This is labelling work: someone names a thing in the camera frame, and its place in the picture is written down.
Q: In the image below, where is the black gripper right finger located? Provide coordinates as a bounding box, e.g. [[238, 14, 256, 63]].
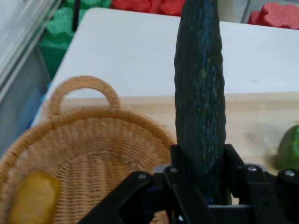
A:
[[223, 143, 299, 224]]

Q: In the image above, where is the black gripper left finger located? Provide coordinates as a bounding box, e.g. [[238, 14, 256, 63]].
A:
[[77, 144, 211, 224]]

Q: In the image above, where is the dark green cucumber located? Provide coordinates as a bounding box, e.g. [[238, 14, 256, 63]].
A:
[[174, 0, 227, 206]]

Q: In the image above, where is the green bell pepper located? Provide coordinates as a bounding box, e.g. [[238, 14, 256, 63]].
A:
[[272, 125, 299, 174]]

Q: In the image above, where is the woven wicker basket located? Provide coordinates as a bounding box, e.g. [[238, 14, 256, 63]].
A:
[[0, 75, 178, 224]]

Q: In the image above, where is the bamboo cutting board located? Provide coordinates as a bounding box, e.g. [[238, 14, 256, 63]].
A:
[[58, 93, 299, 175]]

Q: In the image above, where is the yellow potato toy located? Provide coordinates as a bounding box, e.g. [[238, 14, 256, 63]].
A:
[[9, 170, 61, 224]]

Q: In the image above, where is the large red foam block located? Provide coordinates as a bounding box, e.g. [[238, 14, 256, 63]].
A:
[[109, 0, 187, 17]]

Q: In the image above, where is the black tripod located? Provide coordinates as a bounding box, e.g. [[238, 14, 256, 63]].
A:
[[71, 0, 81, 32]]

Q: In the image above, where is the aluminium window rail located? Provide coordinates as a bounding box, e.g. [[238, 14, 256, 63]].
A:
[[0, 0, 64, 103]]

